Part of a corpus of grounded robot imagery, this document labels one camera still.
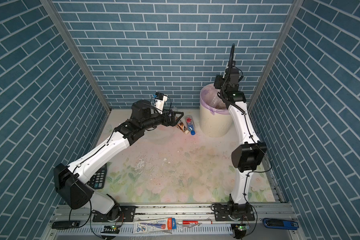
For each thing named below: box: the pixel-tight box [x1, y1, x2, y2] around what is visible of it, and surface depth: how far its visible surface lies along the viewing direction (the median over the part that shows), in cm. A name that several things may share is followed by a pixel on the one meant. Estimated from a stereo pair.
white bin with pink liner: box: [199, 83, 233, 138], surface depth 93 cm
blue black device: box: [262, 218, 299, 230], surface depth 71 cm
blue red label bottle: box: [186, 115, 196, 136], surface depth 107 cm
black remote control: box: [52, 220, 81, 230], surface depth 70 cm
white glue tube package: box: [132, 218, 177, 234], surface depth 71 cm
